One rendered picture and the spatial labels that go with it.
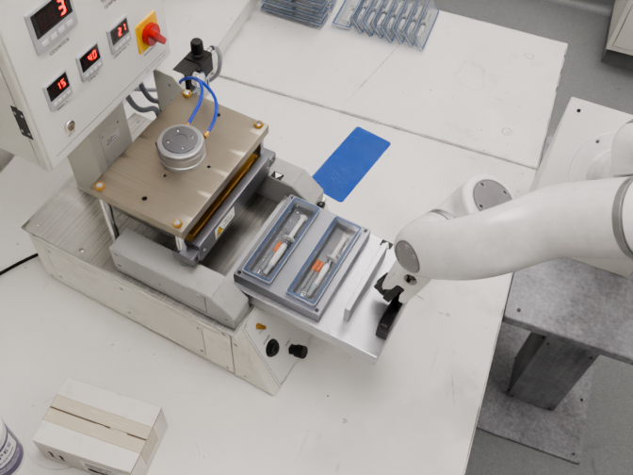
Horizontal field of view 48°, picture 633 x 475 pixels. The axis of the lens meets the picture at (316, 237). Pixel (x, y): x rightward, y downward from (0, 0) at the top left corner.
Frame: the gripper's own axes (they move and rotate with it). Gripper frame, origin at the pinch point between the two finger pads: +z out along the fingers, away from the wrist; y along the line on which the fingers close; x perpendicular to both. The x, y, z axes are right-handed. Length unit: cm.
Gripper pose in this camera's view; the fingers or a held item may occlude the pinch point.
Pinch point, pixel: (387, 285)
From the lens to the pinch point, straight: 118.9
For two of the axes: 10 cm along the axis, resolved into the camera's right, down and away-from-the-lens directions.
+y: 4.7, -7.1, 5.3
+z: -3.5, 4.1, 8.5
